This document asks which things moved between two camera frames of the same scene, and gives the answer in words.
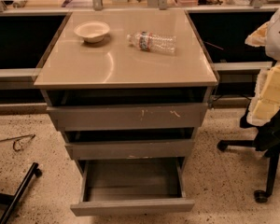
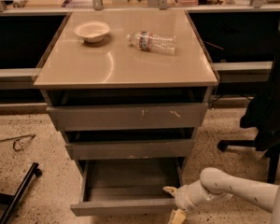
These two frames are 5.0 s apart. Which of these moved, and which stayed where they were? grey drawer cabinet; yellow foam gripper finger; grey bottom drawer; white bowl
Moved: yellow foam gripper finger
Stayed: grey drawer cabinet; grey bottom drawer; white bowl
